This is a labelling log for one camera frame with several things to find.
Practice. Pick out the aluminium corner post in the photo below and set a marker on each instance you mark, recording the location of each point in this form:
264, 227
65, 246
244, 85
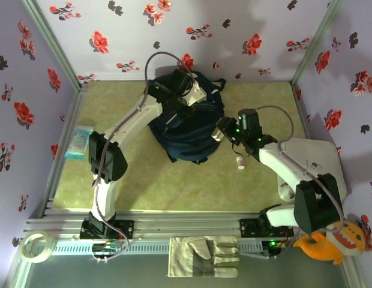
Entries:
51, 42
318, 39

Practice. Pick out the grey work glove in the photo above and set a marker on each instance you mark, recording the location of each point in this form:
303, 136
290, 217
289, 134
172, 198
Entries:
186, 255

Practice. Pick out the small white bottle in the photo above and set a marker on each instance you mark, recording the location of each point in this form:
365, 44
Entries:
240, 163

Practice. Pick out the small circuit board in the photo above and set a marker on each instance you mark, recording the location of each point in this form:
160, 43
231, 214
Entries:
273, 243
106, 247

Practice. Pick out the aluminium side rail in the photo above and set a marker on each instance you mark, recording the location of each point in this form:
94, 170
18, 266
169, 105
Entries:
300, 105
72, 111

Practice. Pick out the aluminium frame rail long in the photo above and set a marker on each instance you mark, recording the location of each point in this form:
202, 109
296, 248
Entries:
186, 223

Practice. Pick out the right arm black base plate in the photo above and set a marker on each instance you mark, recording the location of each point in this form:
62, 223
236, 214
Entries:
249, 228

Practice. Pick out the blue tissue pack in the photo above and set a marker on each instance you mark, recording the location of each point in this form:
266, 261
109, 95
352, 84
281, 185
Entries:
79, 141

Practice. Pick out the white square storage case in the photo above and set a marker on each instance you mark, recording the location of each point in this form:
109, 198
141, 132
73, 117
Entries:
324, 156

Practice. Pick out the clear tape roll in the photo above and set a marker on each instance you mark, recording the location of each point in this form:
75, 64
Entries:
21, 247

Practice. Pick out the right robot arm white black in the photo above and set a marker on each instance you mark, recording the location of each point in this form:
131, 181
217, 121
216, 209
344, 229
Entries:
279, 162

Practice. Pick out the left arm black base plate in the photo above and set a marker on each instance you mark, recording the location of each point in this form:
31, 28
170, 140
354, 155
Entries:
126, 228

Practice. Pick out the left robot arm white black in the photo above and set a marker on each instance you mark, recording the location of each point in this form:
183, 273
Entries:
135, 120

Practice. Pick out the navy blue backpack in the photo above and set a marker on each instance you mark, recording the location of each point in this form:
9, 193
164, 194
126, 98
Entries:
186, 141

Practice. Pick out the orange plush toy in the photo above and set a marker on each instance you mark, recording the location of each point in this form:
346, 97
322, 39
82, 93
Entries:
348, 240

